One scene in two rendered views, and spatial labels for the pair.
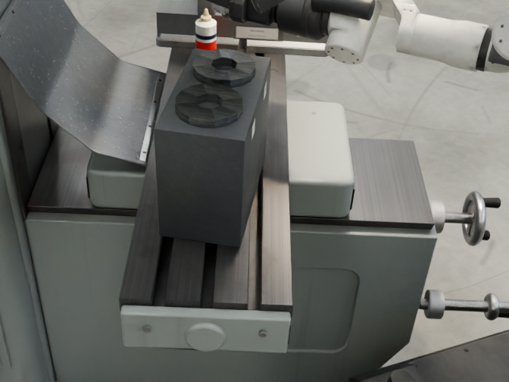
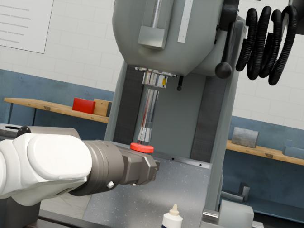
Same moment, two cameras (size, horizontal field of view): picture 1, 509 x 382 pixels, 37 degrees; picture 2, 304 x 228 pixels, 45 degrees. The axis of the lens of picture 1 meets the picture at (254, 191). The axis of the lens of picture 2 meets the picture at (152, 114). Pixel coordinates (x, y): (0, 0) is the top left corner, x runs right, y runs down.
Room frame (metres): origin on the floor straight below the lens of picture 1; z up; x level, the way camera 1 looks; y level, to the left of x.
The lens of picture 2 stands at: (1.33, -0.64, 1.26)
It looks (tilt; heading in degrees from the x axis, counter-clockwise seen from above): 3 degrees down; 99
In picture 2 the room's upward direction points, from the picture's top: 11 degrees clockwise
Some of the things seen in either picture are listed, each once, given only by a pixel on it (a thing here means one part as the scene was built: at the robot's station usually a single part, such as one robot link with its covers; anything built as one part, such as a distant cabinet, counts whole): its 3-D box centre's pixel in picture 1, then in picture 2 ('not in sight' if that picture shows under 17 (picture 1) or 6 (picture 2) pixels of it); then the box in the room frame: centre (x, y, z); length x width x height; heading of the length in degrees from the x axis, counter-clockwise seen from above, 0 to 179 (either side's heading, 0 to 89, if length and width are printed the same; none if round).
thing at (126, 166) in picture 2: (276, 4); (110, 166); (1.17, -0.02, 1.12); 0.13 x 0.12 x 0.10; 158
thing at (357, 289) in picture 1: (232, 273); not in sight; (1.21, 0.04, 0.44); 0.80 x 0.30 x 0.60; 91
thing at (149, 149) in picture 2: not in sight; (141, 147); (1.21, 0.06, 1.16); 0.05 x 0.05 x 0.01
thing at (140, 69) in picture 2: not in sight; (156, 72); (1.21, 0.07, 1.31); 0.09 x 0.09 x 0.01
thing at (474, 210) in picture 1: (457, 217); not in sight; (1.22, -0.43, 0.64); 0.16 x 0.12 x 0.12; 91
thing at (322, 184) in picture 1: (223, 145); not in sight; (1.21, 0.07, 0.80); 0.50 x 0.35 x 0.12; 91
